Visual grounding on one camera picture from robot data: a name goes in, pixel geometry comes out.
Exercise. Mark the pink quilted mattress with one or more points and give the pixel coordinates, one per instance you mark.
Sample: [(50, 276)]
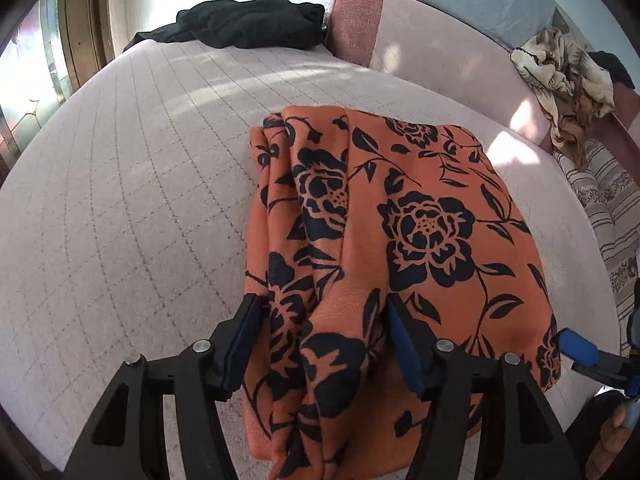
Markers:
[(140, 185)]

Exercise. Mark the striped beige cloth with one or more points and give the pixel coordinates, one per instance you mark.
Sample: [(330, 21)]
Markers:
[(610, 210)]

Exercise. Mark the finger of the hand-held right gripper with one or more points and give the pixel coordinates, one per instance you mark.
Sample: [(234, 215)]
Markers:
[(580, 346)]

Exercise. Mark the small dark cloth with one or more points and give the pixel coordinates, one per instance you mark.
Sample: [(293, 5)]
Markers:
[(612, 67)]

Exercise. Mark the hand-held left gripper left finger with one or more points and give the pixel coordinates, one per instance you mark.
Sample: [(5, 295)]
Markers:
[(239, 345)]

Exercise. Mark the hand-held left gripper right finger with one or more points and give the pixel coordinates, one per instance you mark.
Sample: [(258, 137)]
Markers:
[(406, 352)]

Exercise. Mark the brown floral printed cloth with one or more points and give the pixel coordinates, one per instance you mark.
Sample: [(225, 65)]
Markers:
[(565, 80)]

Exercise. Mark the orange black floral garment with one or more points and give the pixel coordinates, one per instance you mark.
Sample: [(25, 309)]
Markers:
[(400, 240)]

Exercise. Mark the stained glass window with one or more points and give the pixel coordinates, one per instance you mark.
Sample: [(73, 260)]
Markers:
[(25, 85)]

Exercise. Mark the person's right hand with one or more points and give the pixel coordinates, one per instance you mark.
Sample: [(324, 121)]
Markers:
[(617, 430)]

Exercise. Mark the wooden window frame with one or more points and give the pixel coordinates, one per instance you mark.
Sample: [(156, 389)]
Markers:
[(85, 20)]

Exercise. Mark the pink quilted bolster cushion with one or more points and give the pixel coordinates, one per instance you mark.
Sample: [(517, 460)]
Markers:
[(430, 45)]

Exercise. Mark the black cloth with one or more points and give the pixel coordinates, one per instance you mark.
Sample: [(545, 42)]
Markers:
[(240, 22)]

